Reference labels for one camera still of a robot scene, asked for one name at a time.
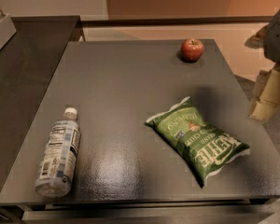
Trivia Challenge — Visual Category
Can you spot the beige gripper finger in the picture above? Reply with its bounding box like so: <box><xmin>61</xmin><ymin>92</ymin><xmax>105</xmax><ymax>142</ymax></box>
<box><xmin>249</xmin><ymin>63</ymin><xmax>280</xmax><ymax>121</ymax></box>

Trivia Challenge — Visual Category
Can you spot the clear plastic water bottle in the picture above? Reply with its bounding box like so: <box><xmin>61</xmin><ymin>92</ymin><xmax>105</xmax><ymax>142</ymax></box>
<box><xmin>35</xmin><ymin>107</ymin><xmax>81</xmax><ymax>198</ymax></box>

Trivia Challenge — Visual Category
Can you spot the dark side counter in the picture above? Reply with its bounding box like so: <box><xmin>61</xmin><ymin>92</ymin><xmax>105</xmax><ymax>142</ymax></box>
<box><xmin>0</xmin><ymin>16</ymin><xmax>81</xmax><ymax>192</ymax></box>

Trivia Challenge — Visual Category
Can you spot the green jalapeno chip bag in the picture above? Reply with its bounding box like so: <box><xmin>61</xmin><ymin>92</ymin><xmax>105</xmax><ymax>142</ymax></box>
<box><xmin>146</xmin><ymin>96</ymin><xmax>250</xmax><ymax>187</ymax></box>

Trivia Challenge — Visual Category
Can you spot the red apple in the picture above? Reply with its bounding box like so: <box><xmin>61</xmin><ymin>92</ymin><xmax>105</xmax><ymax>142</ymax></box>
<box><xmin>180</xmin><ymin>38</ymin><xmax>204</xmax><ymax>63</ymax></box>

